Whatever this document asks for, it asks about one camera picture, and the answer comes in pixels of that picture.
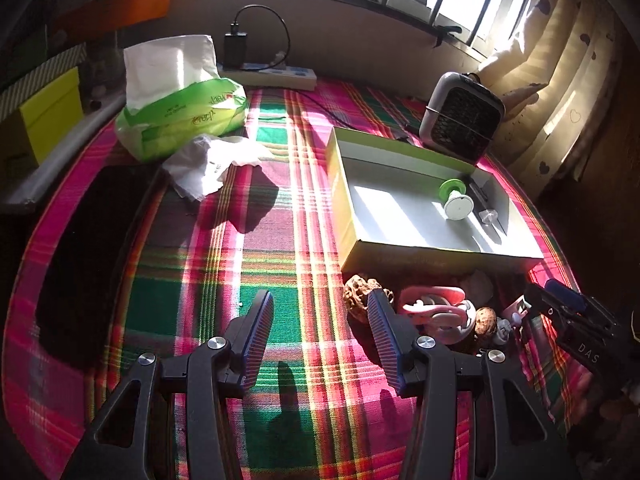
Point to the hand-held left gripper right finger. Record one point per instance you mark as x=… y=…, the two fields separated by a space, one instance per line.
x=382 y=330

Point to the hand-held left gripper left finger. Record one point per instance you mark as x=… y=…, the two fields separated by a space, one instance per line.
x=260 y=320

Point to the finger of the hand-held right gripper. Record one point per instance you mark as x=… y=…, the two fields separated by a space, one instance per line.
x=565 y=294
x=539 y=299

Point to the knobby light walnut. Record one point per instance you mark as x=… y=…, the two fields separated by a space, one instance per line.
x=355 y=295

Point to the pink white clip toy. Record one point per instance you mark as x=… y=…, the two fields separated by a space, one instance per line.
x=425 y=295

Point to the brown walnut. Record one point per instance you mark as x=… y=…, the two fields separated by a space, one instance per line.
x=485 y=321

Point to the green and white cardboard box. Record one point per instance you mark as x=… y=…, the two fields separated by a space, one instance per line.
x=400 y=210

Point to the small grey figurine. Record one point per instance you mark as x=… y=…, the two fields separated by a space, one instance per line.
x=504 y=330

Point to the plaid tablecloth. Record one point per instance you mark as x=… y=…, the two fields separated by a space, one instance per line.
x=280 y=240

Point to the small clear plastic piece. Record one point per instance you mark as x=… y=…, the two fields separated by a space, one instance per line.
x=487 y=216

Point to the green and white spool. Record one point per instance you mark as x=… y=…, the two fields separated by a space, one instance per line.
x=457 y=205

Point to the black rectangular block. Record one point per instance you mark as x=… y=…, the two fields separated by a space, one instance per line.
x=477 y=190

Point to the crumpled white tissue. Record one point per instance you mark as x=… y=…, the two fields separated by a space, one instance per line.
x=200 y=165

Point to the grey desktop fan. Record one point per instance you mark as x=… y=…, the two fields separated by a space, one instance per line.
x=465 y=120

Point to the cream heart-print curtain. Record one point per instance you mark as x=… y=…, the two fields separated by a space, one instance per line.
x=565 y=85

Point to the green tissue pack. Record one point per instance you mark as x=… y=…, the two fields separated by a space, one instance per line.
x=175 y=120

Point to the white power strip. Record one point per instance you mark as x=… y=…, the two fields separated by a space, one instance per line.
x=280 y=79

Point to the white plug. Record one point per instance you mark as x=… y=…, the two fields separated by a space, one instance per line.
x=280 y=55

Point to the black charger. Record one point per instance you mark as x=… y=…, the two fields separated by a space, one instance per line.
x=235 y=47

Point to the yellow-green box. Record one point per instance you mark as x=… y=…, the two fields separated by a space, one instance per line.
x=50 y=110

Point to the green striped box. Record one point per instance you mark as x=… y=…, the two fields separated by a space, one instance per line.
x=45 y=67

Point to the orange tray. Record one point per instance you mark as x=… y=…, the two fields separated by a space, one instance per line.
x=125 y=7

